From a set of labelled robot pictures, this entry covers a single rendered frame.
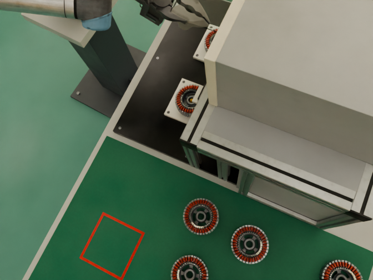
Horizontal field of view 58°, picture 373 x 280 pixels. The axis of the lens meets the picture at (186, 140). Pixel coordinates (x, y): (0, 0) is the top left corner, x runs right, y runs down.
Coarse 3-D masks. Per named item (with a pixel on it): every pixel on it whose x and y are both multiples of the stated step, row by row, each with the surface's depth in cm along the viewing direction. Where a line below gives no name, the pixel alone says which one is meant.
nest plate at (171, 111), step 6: (180, 84) 121; (186, 84) 120; (198, 84) 120; (174, 96) 120; (174, 102) 119; (168, 108) 118; (174, 108) 118; (168, 114) 118; (174, 114) 117; (180, 114) 117; (180, 120) 116; (186, 120) 116
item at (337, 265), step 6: (324, 264) 100; (330, 264) 98; (336, 264) 97; (342, 264) 97; (348, 264) 97; (324, 270) 97; (330, 270) 97; (336, 270) 99; (342, 270) 99; (348, 270) 97; (354, 270) 96; (324, 276) 97; (330, 276) 97; (336, 276) 97; (342, 276) 97; (354, 276) 96; (360, 276) 96
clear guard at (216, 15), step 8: (200, 0) 97; (208, 0) 96; (216, 0) 96; (224, 0) 96; (232, 0) 95; (208, 8) 95; (216, 8) 95; (224, 8) 95; (208, 16) 95; (216, 16) 94; (224, 16) 94; (216, 24) 93
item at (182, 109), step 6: (192, 84) 116; (180, 90) 116; (186, 90) 116; (192, 90) 116; (180, 96) 116; (186, 96) 117; (192, 96) 116; (180, 102) 115; (186, 102) 117; (180, 108) 114; (186, 108) 114; (192, 108) 114; (186, 114) 114
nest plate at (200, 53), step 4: (208, 32) 126; (204, 36) 126; (200, 44) 125; (200, 48) 124; (204, 48) 124; (196, 52) 124; (200, 52) 124; (204, 52) 124; (196, 56) 123; (200, 56) 123; (204, 56) 123; (200, 60) 123
